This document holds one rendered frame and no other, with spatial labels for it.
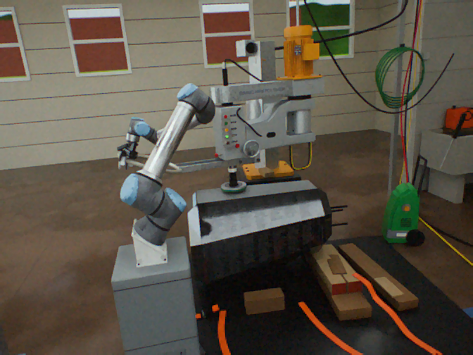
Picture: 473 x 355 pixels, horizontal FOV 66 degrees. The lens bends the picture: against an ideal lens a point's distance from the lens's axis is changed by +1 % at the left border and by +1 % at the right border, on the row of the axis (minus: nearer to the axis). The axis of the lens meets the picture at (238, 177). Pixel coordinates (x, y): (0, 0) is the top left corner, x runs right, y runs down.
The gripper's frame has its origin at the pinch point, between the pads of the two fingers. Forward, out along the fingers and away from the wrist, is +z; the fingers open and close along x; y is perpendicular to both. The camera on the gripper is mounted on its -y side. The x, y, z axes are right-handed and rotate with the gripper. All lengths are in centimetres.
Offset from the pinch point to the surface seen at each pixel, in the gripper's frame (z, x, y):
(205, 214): 20, 55, 41
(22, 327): 147, -18, -44
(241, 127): -52, 68, 39
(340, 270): 34, 126, 132
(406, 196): -35, 221, 142
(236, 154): -30, 71, 40
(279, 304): 68, 89, 108
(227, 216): 17, 65, 54
